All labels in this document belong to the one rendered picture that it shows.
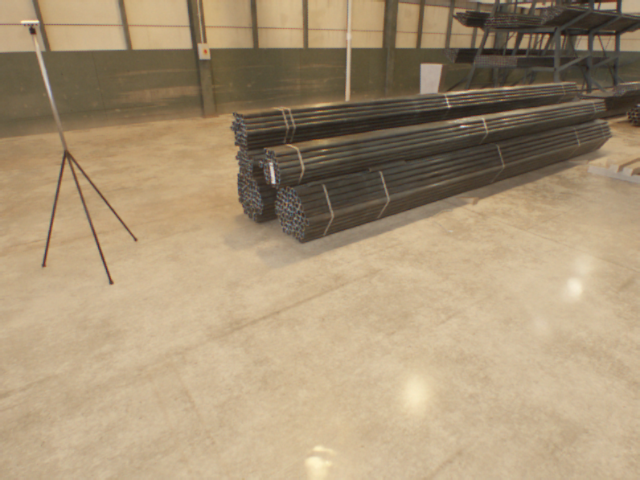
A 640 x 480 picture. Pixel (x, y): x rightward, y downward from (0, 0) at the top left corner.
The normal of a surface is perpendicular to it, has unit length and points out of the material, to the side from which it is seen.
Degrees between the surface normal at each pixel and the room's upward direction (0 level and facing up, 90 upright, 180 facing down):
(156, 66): 90
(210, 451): 0
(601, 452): 0
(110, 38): 90
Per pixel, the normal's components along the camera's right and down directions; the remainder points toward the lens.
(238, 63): 0.58, 0.37
